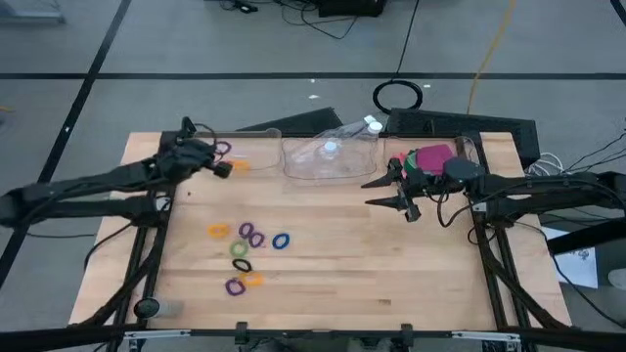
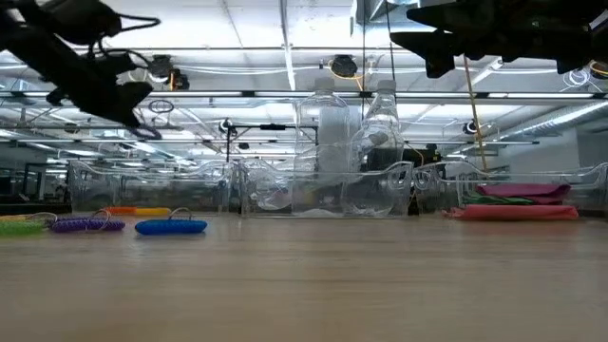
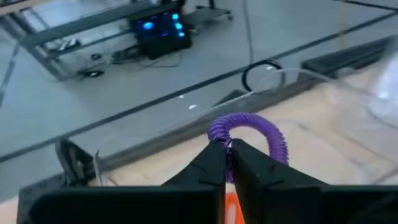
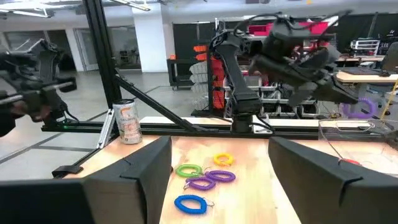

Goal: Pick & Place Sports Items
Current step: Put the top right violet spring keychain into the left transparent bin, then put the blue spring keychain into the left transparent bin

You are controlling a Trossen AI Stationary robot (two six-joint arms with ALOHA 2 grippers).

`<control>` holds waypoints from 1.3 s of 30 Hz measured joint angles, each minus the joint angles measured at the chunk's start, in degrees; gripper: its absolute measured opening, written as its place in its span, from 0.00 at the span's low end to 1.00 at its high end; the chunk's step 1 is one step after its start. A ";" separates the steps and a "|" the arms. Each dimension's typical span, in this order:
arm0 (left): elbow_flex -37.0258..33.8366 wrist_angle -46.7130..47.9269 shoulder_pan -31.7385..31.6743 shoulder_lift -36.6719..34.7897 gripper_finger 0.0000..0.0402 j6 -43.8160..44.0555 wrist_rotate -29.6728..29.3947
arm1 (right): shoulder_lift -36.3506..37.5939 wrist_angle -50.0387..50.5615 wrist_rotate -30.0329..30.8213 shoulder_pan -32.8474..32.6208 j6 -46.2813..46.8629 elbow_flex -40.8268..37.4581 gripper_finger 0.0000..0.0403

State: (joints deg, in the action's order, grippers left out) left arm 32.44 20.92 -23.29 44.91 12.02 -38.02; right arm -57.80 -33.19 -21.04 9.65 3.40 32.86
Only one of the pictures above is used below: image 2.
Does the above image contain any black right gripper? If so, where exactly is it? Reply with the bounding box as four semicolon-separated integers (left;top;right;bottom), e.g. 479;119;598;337
389;0;596;80

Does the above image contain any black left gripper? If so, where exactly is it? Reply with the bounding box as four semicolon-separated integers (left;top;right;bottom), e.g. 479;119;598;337
26;45;155;129

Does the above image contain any purple coil wristband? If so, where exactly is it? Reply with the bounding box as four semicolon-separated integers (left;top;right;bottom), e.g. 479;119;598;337
48;217;91;234
78;208;126;234
126;123;163;143

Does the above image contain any blue coil wristband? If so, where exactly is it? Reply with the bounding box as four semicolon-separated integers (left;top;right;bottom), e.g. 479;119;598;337
134;207;209;237

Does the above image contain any magenta cloth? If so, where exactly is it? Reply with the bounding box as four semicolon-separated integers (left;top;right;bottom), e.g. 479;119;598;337
476;182;572;206

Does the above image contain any pink cloth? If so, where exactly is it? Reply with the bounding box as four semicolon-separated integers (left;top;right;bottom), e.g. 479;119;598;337
444;203;580;221

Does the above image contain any clear plastic bin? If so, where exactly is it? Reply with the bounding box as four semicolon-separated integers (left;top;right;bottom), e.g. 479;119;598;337
411;160;608;220
238;158;415;219
67;160;239;216

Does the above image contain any green coil wristband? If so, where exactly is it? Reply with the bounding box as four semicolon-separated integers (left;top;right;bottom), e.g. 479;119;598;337
0;220;48;238

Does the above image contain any long ceiling light rail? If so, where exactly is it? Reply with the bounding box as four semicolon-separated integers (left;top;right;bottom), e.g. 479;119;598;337
0;89;608;102

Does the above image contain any yellow cable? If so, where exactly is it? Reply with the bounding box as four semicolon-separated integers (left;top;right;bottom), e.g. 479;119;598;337
463;54;489;173

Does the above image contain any silver ceiling duct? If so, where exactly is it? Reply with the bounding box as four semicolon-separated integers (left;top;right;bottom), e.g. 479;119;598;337
493;100;608;142

